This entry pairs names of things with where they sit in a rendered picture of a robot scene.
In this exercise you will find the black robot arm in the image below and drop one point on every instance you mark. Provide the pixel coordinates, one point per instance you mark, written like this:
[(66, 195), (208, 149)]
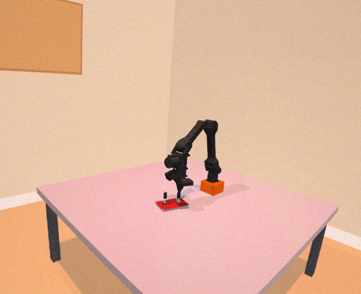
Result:
[(184, 145)]

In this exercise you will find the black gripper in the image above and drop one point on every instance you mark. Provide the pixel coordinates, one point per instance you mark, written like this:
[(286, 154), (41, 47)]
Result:
[(182, 181)]

